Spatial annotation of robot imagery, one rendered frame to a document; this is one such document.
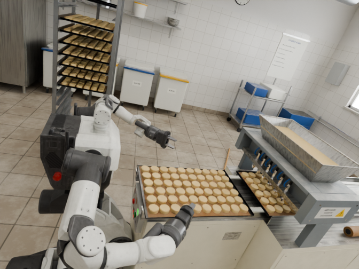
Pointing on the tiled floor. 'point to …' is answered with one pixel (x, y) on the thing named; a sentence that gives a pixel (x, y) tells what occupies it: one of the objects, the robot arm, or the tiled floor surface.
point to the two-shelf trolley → (249, 104)
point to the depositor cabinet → (279, 251)
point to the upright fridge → (22, 41)
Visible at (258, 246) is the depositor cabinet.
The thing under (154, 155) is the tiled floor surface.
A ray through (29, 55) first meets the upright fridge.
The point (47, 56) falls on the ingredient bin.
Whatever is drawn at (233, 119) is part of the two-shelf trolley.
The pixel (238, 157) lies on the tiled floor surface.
